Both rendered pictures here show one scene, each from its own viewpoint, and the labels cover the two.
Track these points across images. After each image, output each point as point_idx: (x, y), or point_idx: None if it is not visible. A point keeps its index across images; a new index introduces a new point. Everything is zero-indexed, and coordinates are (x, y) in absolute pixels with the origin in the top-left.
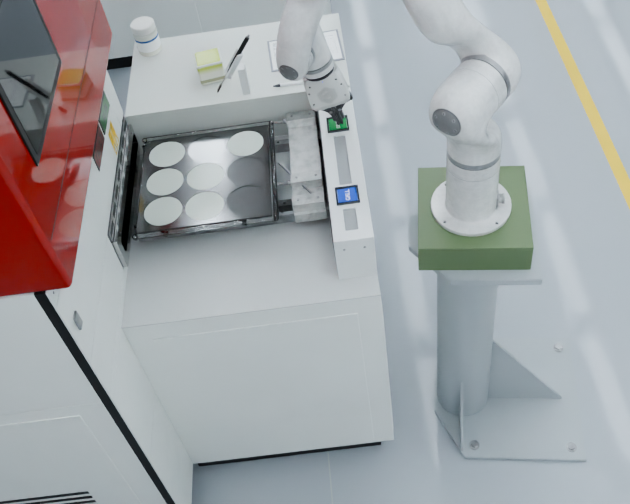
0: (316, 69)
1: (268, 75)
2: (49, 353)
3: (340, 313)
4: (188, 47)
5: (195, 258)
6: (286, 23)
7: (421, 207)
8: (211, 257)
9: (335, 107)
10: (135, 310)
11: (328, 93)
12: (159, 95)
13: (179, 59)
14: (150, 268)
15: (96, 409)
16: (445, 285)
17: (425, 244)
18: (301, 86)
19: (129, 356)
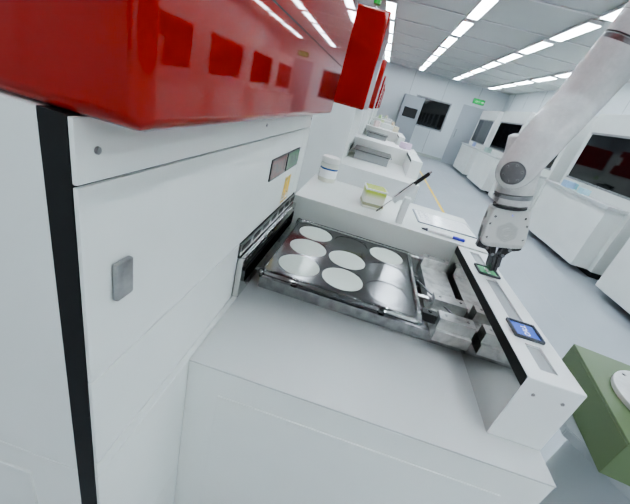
0: (521, 196)
1: (415, 222)
2: (19, 317)
3: (477, 484)
4: (353, 189)
5: (309, 325)
6: (547, 114)
7: (602, 387)
8: (327, 332)
9: (478, 261)
10: (218, 347)
11: (509, 230)
12: (326, 197)
13: (345, 190)
14: (257, 312)
15: (62, 476)
16: (570, 498)
17: None
18: (445, 237)
19: (175, 404)
